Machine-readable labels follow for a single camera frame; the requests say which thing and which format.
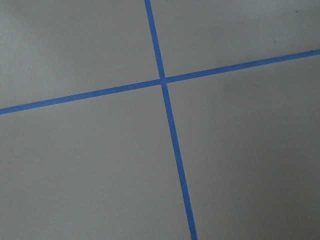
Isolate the long blue tape strip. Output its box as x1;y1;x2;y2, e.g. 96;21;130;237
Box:
144;0;198;240

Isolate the crossing blue tape strip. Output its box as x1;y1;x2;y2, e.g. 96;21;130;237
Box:
0;49;320;115

